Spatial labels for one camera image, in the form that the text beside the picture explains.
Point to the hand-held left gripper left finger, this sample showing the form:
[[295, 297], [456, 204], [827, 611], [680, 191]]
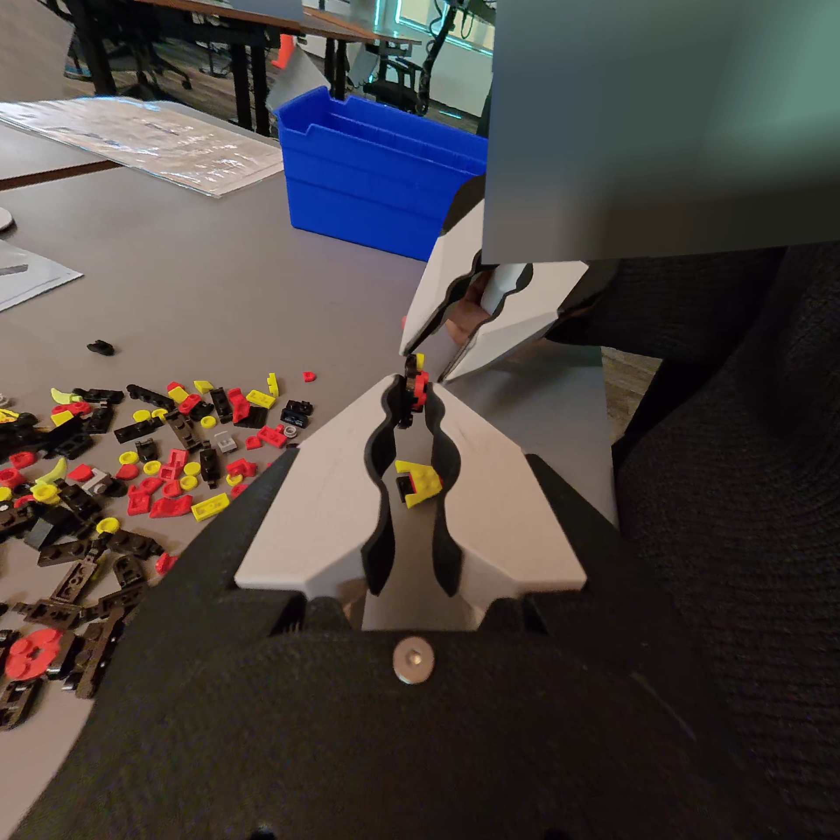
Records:
[[308, 525]]

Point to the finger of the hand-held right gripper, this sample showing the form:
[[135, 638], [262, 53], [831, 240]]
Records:
[[446, 269], [525, 315]]

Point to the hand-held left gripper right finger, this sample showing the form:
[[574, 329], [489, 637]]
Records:
[[512, 525]]

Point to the yellow black lego wedge part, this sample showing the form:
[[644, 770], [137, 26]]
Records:
[[420, 482]]

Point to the yellow black lego assembly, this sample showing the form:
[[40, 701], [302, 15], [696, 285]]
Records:
[[417, 387]]

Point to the person's right forearm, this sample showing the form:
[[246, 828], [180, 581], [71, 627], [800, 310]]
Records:
[[669, 302]]

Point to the pile of loose lego pieces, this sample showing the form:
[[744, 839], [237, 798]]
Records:
[[98, 472]]

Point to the small black lego clip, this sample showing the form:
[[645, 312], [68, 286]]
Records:
[[100, 348]]

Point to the person's right hand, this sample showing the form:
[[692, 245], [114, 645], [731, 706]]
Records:
[[469, 315]]

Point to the blue plastic bin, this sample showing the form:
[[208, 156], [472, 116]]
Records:
[[367, 177]]

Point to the black office chair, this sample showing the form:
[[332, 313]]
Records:
[[397, 82]]

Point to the black knit sweater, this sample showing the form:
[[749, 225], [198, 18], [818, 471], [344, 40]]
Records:
[[735, 558]]

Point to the orange object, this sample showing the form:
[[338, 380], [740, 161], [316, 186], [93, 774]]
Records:
[[283, 51]]

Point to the glossy printed sheet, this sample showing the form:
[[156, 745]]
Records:
[[151, 138]]

